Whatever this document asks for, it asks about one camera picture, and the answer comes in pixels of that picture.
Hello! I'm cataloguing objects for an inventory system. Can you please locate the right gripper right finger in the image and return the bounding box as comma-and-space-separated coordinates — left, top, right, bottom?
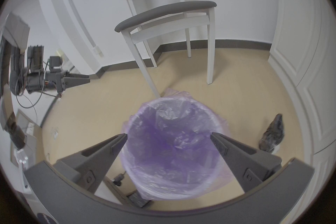
211, 132, 283, 195

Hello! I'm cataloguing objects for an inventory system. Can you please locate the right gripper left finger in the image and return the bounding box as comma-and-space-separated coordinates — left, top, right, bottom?
54, 133, 129, 194

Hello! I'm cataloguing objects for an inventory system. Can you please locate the purple plastic bag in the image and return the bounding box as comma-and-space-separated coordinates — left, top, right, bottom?
122, 88, 231, 201

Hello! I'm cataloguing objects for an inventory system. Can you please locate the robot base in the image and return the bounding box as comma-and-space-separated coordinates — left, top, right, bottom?
34, 173, 151, 224

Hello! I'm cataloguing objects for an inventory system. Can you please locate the crumpled black plastic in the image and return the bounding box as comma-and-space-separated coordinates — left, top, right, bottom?
258, 113, 285, 152

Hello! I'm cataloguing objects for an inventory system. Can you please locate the white wardrobe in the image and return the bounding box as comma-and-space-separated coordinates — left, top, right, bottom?
268, 0, 336, 163

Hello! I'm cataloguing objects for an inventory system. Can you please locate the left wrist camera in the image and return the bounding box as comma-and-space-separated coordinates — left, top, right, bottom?
48, 56, 64, 73

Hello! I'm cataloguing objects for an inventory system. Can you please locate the white wall cable duct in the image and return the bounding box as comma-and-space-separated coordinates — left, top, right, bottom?
47, 0, 103, 56

